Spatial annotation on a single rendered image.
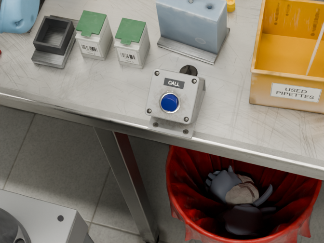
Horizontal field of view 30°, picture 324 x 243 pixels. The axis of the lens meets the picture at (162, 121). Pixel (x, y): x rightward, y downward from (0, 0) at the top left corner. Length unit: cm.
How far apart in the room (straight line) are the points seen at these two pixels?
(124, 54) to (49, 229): 31
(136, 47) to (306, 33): 27
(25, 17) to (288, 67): 44
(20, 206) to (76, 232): 8
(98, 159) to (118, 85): 93
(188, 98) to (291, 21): 21
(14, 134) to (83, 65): 102
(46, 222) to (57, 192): 106
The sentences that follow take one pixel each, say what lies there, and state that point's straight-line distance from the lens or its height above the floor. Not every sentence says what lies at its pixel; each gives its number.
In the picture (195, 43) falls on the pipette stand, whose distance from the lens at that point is 97.
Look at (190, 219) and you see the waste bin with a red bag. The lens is 133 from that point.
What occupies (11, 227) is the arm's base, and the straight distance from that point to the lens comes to 78.
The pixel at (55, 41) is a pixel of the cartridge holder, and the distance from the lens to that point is 102.
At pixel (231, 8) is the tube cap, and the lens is 102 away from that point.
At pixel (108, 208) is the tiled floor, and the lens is 182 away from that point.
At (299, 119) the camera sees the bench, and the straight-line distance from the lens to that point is 94.
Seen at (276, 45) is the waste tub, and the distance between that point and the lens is 99.
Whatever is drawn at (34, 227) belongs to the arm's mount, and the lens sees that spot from 82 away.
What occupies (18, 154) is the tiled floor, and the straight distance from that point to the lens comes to 196.
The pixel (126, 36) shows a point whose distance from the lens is 94.
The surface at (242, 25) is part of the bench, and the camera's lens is 102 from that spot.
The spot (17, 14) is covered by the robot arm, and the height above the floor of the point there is 118.
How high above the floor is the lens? 171
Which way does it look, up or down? 63 degrees down
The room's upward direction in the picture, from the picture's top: 11 degrees counter-clockwise
